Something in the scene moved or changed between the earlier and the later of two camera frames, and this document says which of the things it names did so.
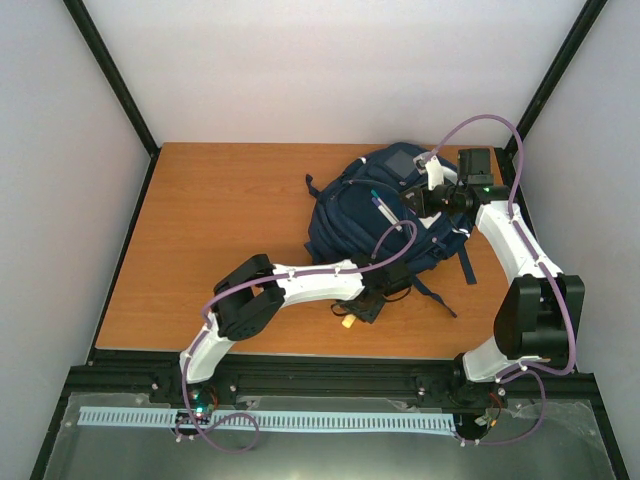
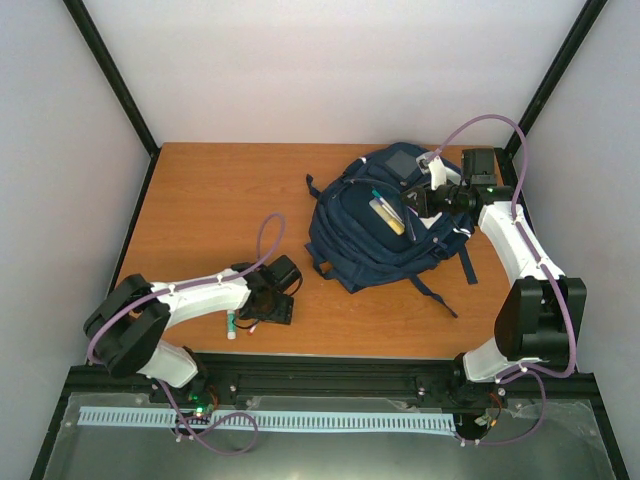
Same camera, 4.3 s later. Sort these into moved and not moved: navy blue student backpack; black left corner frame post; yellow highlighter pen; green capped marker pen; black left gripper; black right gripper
Moved: black left gripper; yellow highlighter pen
Not moved: navy blue student backpack; black left corner frame post; green capped marker pen; black right gripper
